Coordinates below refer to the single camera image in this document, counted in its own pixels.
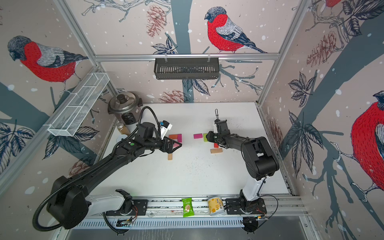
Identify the green snack packet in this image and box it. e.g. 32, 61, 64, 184
182, 198, 195, 218

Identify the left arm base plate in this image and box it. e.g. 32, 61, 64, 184
106, 199, 148, 217

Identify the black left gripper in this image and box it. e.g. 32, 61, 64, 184
144, 134, 183, 154

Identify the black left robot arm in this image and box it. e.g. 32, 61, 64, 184
32, 120, 182, 232

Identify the black hanging metal basket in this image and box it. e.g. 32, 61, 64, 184
154, 58, 220, 80

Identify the pink tin can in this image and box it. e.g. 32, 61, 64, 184
116, 135, 128, 143

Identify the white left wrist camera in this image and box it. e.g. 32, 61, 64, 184
160, 121, 173, 140

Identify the glass spice jar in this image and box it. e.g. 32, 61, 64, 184
117, 122, 131, 136

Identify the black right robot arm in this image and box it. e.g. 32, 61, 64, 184
206, 119, 280, 215

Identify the silver rice cooker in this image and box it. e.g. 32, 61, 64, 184
108, 92, 143, 125

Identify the yellow cup on rail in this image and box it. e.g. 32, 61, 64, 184
207, 197, 226, 216

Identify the lower wooden cylinder block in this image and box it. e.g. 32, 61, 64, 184
210, 148, 223, 154

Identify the white wire basket shelf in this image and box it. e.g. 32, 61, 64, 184
48, 73, 110, 137

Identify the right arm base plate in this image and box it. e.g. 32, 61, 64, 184
225, 198, 267, 215

